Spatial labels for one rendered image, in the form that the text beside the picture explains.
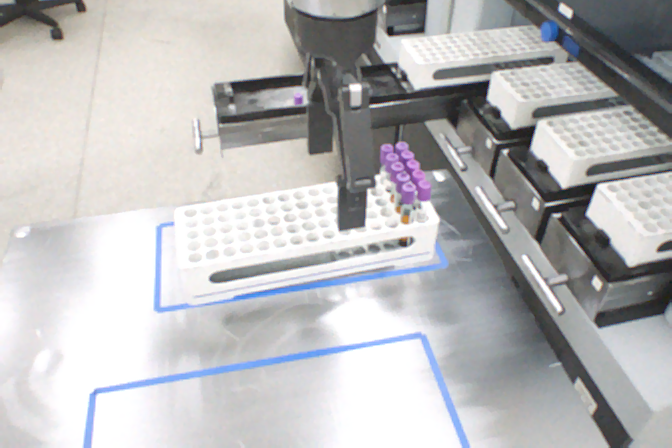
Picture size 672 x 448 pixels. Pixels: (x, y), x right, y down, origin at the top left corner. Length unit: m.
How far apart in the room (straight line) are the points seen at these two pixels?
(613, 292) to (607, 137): 0.24
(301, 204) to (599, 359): 0.43
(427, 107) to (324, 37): 0.56
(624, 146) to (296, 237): 0.50
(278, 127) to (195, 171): 1.25
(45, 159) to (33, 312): 1.77
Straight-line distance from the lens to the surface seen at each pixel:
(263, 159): 2.22
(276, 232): 0.66
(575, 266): 0.81
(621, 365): 0.79
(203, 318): 0.66
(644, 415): 0.79
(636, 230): 0.76
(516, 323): 0.67
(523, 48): 1.12
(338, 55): 0.51
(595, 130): 0.92
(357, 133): 0.51
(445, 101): 1.05
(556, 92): 1.00
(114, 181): 2.25
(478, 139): 1.00
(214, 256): 0.65
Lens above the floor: 1.33
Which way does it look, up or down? 41 degrees down
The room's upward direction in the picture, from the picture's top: straight up
